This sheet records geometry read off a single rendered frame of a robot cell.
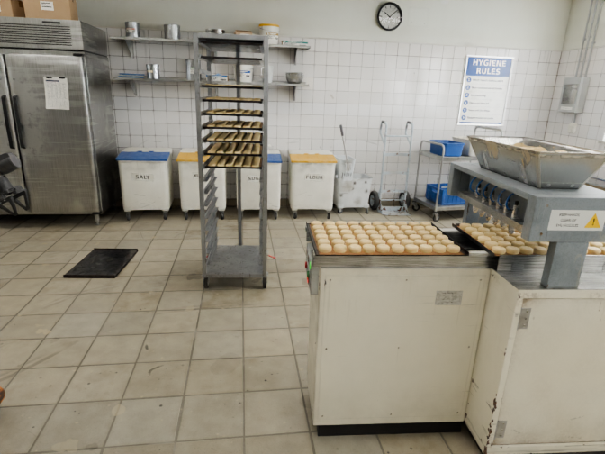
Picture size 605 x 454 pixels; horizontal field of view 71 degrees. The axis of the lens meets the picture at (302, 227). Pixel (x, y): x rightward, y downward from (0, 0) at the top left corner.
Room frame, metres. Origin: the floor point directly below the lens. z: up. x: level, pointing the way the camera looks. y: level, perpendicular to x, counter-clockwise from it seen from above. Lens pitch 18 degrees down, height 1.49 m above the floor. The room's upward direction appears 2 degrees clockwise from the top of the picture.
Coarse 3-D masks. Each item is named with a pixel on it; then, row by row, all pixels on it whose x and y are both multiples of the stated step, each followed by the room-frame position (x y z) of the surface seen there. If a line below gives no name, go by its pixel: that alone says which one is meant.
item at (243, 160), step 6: (216, 156) 3.41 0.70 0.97; (222, 156) 3.54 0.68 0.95; (228, 156) 3.42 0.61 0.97; (234, 156) 3.43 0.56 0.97; (240, 156) 3.44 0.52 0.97; (246, 156) 3.58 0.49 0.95; (252, 156) 3.50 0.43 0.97; (210, 162) 3.09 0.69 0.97; (216, 162) 3.13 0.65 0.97; (222, 162) 3.11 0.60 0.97; (228, 162) 3.13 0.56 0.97; (234, 162) 3.21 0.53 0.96; (240, 162) 3.14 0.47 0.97; (246, 162) 3.14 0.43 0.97; (252, 162) 3.27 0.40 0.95; (258, 162) 3.16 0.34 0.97
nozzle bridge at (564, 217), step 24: (456, 168) 2.03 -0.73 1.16; (480, 168) 1.94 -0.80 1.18; (456, 192) 2.07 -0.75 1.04; (504, 192) 1.75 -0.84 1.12; (528, 192) 1.47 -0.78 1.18; (552, 192) 1.48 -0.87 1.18; (576, 192) 1.49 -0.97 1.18; (600, 192) 1.51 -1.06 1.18; (480, 216) 2.09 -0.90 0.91; (504, 216) 1.63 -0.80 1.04; (528, 216) 1.42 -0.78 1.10; (552, 216) 1.40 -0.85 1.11; (576, 216) 1.41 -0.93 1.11; (600, 216) 1.42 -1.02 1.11; (528, 240) 1.40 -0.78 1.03; (552, 240) 1.40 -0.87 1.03; (576, 240) 1.41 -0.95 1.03; (600, 240) 1.42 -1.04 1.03; (552, 264) 1.41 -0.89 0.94; (576, 264) 1.41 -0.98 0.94; (552, 288) 1.41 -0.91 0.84; (576, 288) 1.42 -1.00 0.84
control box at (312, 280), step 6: (306, 258) 1.80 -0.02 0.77; (306, 270) 1.77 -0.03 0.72; (312, 270) 1.58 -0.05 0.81; (318, 270) 1.58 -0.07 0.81; (312, 276) 1.58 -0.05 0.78; (318, 276) 1.58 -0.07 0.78; (312, 282) 1.58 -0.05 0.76; (318, 282) 1.58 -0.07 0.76; (312, 288) 1.58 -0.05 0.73; (312, 294) 1.58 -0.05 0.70
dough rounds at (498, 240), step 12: (468, 228) 1.85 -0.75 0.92; (480, 228) 1.86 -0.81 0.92; (492, 228) 1.87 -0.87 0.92; (480, 240) 1.72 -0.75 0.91; (492, 240) 1.72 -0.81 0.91; (504, 240) 1.73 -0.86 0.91; (516, 240) 1.74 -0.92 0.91; (504, 252) 1.58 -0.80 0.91; (516, 252) 1.58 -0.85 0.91; (528, 252) 1.59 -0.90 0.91; (540, 252) 1.59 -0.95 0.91; (588, 252) 1.63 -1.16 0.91; (600, 252) 1.64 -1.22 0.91
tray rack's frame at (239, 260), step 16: (208, 64) 3.56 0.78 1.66; (208, 80) 3.56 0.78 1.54; (240, 176) 3.60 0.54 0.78; (240, 192) 3.60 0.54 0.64; (240, 208) 3.60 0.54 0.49; (240, 224) 3.60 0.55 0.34; (240, 240) 3.60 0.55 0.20; (224, 256) 3.33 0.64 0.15; (240, 256) 3.34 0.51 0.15; (256, 256) 3.35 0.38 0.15; (208, 272) 2.99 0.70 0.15; (224, 272) 3.00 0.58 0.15; (240, 272) 3.01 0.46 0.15; (256, 272) 3.02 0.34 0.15
